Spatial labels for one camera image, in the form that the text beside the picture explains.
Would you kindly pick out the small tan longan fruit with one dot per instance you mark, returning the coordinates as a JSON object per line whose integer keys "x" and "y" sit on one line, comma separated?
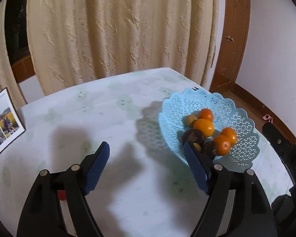
{"x": 197, "y": 146}

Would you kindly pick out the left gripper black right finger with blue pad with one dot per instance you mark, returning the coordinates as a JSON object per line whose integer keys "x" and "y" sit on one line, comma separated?
{"x": 234, "y": 199}

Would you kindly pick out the brown wooden door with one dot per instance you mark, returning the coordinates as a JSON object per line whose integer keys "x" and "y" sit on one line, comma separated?
{"x": 233, "y": 43}

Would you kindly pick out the photo collage card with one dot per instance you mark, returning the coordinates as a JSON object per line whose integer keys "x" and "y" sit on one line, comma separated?
{"x": 10, "y": 125}

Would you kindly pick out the dark wrinkled passion fruit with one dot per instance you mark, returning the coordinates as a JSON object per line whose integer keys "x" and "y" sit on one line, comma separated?
{"x": 209, "y": 148}

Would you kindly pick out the large orange fruit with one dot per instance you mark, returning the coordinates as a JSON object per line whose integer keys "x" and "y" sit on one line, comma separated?
{"x": 205, "y": 126}

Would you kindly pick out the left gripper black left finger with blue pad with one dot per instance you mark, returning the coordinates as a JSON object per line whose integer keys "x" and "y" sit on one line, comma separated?
{"x": 42, "y": 214}

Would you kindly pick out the light blue lattice fruit basket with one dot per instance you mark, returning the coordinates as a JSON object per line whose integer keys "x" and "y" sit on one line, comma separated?
{"x": 214, "y": 114}

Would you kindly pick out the tan longan in basket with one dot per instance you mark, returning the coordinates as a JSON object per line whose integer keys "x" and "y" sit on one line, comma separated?
{"x": 190, "y": 119}

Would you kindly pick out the cream textured curtain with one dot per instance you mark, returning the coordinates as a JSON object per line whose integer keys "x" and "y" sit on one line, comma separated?
{"x": 76, "y": 41}
{"x": 7, "y": 78}

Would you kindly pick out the dark passion fruit in basket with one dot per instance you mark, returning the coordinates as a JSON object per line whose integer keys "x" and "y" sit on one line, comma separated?
{"x": 193, "y": 135}

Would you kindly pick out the small orange tangerine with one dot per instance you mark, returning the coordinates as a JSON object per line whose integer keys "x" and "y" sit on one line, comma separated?
{"x": 206, "y": 114}
{"x": 222, "y": 144}
{"x": 230, "y": 134}

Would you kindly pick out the white green patterned tablecloth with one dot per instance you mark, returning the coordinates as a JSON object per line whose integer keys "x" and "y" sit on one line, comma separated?
{"x": 144, "y": 190}

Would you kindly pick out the red cherry tomato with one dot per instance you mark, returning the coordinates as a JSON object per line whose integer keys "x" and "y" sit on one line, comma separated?
{"x": 61, "y": 195}

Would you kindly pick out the cream textured curtain right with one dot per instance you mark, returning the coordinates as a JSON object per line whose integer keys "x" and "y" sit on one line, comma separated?
{"x": 76, "y": 41}

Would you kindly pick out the cream textured curtain left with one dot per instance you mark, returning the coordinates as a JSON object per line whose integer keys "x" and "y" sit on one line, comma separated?
{"x": 7, "y": 78}

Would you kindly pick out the pink slipper on floor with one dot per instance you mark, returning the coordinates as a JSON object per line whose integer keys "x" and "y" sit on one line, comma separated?
{"x": 268, "y": 118}

